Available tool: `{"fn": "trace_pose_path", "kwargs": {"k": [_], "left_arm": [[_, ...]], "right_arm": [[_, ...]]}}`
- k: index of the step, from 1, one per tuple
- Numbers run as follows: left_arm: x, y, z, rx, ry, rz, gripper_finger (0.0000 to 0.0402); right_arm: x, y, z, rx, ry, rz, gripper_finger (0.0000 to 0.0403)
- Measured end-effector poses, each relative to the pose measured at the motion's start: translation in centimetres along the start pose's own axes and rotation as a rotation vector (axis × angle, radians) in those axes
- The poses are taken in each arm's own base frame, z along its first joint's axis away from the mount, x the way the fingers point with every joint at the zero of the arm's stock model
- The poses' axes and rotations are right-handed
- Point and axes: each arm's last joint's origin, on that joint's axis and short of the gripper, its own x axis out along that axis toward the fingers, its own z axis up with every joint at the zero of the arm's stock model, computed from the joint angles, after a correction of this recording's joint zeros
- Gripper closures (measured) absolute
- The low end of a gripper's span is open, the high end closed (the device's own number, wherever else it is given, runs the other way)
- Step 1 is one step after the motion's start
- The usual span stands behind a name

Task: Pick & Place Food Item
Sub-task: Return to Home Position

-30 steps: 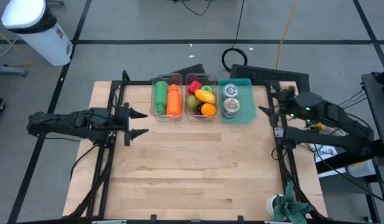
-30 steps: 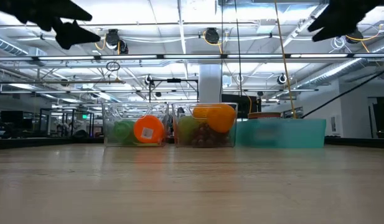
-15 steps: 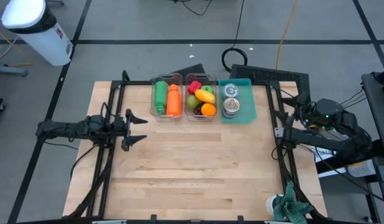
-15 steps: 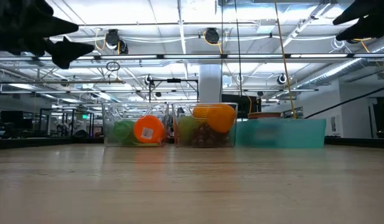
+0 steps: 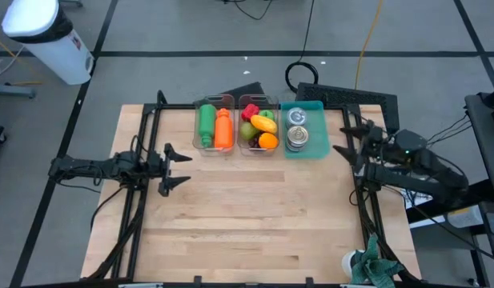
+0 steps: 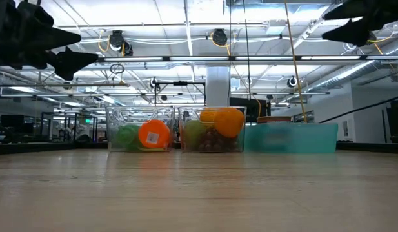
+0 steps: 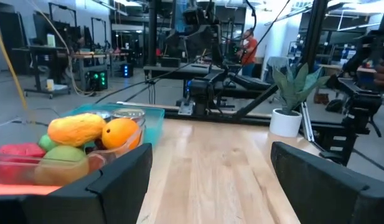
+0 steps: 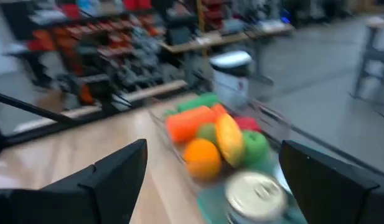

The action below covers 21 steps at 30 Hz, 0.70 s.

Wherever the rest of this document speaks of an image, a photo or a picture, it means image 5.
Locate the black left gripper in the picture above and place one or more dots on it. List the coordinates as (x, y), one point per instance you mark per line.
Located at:
(156, 168)

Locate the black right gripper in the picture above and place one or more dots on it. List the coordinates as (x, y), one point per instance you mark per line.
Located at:
(372, 144)

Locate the green plastic bottle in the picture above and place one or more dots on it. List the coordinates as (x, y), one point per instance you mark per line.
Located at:
(207, 124)

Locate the blue label tuna can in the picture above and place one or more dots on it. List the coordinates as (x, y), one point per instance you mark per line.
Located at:
(297, 135)

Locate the orange plastic bottle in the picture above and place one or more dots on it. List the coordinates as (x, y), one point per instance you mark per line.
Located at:
(223, 130)

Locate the green toy pear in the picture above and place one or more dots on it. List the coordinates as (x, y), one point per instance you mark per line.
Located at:
(248, 131)

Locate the red toy grape bunch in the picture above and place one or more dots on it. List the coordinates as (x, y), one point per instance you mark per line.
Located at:
(254, 142)

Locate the toy orange fruit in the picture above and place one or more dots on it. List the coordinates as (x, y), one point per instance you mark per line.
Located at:
(268, 141)

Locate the green toy apple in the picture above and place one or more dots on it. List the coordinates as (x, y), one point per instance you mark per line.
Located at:
(267, 114)

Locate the red toy bell pepper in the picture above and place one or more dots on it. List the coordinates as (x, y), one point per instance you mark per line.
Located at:
(250, 112)

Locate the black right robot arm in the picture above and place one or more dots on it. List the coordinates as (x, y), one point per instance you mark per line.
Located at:
(422, 176)

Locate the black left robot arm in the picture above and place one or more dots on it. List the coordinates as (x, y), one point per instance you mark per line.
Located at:
(90, 168)

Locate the teal plastic bin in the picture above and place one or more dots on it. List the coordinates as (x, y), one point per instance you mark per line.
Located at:
(318, 132)

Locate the clear plastic bin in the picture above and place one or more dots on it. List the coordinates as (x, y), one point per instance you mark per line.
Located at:
(277, 100)
(195, 120)

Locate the white printed paper sheet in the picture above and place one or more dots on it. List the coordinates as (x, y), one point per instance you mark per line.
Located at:
(420, 200)

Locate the potted plant white pot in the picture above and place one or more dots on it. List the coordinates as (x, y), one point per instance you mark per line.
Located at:
(372, 268)

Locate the grey cart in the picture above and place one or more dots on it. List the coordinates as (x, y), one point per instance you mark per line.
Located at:
(484, 132)

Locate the white trash bin black rim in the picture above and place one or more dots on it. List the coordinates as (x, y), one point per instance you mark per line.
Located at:
(50, 48)

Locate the grey metal stand base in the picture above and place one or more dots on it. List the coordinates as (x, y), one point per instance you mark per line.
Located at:
(14, 90)

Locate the black metal rig frame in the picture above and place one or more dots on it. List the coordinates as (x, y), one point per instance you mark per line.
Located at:
(170, 106)

